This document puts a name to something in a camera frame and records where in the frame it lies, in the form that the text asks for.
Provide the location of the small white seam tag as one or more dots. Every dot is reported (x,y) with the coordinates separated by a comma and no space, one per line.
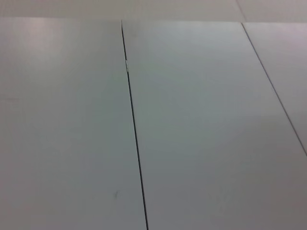
(127,66)

